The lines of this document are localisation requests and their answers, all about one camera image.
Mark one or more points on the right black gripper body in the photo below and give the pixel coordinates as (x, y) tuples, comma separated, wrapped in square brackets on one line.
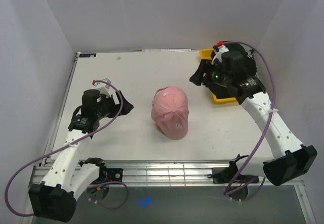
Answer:
[(214, 76)]

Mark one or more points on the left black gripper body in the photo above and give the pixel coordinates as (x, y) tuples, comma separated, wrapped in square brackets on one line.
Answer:
[(108, 108)]

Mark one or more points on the pink baseball cap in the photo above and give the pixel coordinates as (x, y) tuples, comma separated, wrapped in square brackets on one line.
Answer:
[(170, 111)]

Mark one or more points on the dark green baseball cap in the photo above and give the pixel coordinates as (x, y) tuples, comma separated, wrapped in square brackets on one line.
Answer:
[(249, 62)]

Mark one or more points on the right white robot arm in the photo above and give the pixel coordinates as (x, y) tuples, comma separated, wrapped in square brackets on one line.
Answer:
[(291, 158)]

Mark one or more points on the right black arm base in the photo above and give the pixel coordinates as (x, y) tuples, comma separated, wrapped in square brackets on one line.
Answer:
[(224, 176)]

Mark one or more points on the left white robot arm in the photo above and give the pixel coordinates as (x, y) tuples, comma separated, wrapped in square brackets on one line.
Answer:
[(55, 197)]

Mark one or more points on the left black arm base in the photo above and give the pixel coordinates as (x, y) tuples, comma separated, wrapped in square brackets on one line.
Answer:
[(109, 175)]

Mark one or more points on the yellow plastic tray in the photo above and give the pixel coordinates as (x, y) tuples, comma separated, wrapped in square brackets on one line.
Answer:
[(220, 98)]

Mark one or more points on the wooden hat stand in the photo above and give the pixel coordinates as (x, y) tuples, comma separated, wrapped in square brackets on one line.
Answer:
[(159, 128)]

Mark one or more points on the blue label sticker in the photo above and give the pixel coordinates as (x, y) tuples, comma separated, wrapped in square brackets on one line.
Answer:
[(87, 55)]

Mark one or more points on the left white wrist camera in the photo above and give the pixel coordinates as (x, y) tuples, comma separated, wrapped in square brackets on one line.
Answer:
[(103, 87)]

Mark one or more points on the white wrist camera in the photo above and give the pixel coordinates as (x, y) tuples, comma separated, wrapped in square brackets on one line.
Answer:
[(217, 52), (103, 87)]

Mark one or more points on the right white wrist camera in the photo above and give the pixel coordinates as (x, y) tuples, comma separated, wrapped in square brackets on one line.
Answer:
[(217, 52)]

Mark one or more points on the aluminium frame rail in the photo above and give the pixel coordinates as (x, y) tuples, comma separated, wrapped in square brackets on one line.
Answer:
[(167, 174)]

